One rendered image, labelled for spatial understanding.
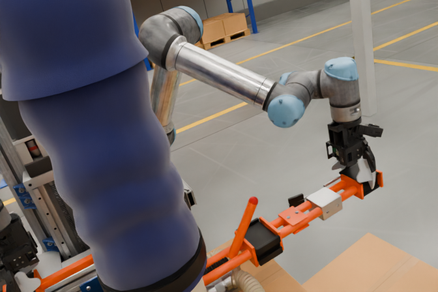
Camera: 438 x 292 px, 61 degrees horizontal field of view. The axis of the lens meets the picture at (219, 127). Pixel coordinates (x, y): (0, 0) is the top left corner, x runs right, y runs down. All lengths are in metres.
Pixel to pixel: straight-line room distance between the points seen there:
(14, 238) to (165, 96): 0.55
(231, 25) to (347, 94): 7.91
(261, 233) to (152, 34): 0.56
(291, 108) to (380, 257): 0.96
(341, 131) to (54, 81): 0.70
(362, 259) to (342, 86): 0.88
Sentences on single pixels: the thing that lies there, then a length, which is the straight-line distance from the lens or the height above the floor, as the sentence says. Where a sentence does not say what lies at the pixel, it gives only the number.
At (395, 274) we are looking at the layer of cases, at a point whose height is 0.54.
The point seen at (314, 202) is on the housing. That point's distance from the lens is 1.03.
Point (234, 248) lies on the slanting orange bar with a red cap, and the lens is 0.93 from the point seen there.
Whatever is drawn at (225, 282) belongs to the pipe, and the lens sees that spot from 0.96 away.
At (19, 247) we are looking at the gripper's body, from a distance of 1.04.
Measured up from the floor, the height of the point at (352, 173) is 1.10.
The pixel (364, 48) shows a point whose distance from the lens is 3.72.
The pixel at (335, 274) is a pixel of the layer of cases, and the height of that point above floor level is 0.54.
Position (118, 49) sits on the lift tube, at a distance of 0.58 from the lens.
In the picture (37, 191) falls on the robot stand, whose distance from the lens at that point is 1.29.
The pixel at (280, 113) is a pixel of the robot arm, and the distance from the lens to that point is 0.84.
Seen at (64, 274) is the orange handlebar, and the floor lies 1.08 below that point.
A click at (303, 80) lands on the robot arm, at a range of 0.94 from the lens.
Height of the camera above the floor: 1.71
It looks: 24 degrees down
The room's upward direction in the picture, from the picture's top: 14 degrees counter-clockwise
